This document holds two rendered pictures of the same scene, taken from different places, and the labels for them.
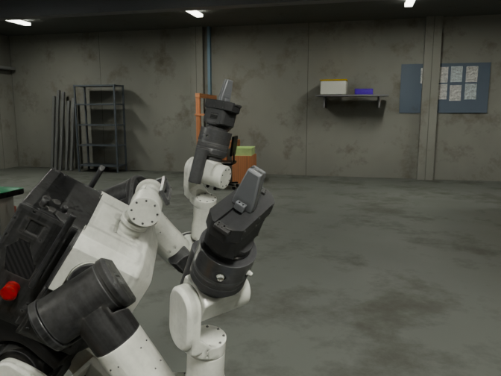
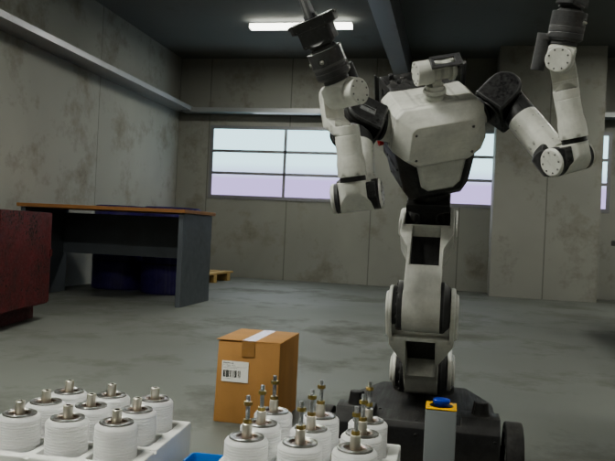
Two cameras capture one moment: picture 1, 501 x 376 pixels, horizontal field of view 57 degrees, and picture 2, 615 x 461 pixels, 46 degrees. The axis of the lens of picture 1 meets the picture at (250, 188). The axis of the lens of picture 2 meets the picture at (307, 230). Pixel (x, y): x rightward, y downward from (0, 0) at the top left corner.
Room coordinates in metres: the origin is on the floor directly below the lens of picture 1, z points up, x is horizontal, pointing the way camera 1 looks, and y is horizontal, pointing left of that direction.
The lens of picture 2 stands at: (0.58, -1.71, 0.70)
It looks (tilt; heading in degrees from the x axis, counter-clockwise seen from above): 0 degrees down; 88
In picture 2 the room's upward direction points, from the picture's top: 3 degrees clockwise
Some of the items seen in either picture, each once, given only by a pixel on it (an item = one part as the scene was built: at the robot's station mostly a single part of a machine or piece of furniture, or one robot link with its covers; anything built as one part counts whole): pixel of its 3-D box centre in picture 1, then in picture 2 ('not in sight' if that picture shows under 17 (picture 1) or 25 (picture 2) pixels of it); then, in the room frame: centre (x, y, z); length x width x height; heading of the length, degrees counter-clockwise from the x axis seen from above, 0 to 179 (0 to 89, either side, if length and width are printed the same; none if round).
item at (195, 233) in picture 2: not in sight; (117, 252); (-0.92, 4.97, 0.42); 1.59 x 0.81 x 0.84; 167
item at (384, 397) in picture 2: not in sight; (420, 397); (1.05, 0.55, 0.19); 0.64 x 0.52 x 0.33; 77
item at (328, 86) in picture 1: (334, 87); not in sight; (9.43, -1.66, 1.83); 0.53 x 0.44 x 0.29; 77
